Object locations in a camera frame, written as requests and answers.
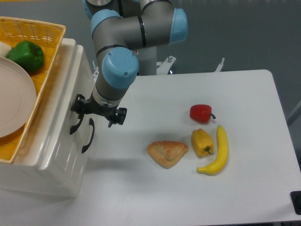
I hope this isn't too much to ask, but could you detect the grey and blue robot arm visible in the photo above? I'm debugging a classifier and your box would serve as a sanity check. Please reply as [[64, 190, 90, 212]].
[[71, 0, 188, 125]]

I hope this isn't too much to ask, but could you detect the yellow bell pepper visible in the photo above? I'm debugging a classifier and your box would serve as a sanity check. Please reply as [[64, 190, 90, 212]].
[[191, 129, 214, 158]]

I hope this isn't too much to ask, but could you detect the yellow woven basket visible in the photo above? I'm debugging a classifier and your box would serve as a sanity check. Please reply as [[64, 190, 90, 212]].
[[0, 16, 67, 164]]

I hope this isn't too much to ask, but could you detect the yellow banana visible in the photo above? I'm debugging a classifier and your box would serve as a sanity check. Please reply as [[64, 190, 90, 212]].
[[196, 125, 229, 176]]

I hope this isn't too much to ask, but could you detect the green bell pepper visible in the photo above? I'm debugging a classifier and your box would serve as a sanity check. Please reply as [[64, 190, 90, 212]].
[[6, 40, 44, 73]]

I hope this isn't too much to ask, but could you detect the white round vegetable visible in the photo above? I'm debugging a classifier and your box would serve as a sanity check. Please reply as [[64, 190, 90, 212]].
[[0, 41, 12, 57]]

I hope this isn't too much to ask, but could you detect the beige round plate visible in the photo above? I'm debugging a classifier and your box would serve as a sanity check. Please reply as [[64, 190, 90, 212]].
[[0, 57, 36, 137]]

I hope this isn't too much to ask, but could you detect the triangular baked pastry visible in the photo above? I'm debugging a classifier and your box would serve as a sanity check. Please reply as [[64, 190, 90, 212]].
[[147, 140, 189, 169]]

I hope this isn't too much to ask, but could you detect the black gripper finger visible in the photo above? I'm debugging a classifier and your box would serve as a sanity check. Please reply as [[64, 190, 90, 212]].
[[71, 94, 91, 122], [107, 108, 127, 128]]

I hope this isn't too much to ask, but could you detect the black corner device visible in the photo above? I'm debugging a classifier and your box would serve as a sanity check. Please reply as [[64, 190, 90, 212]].
[[290, 191, 301, 215]]

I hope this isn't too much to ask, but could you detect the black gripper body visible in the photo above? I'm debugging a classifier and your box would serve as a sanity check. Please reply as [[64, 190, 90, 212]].
[[86, 97, 118, 120]]

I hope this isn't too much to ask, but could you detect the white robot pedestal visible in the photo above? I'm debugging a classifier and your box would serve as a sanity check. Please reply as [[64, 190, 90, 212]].
[[133, 47, 157, 76]]

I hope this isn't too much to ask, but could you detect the red bell pepper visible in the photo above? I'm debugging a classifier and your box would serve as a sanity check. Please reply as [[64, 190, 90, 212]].
[[190, 104, 216, 123]]

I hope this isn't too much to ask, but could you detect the white drawer cabinet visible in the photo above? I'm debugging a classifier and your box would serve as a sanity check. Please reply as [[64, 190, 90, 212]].
[[0, 39, 97, 197]]

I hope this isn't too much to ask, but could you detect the white metal base frame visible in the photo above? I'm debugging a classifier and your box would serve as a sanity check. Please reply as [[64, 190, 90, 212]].
[[93, 56, 225, 81]]

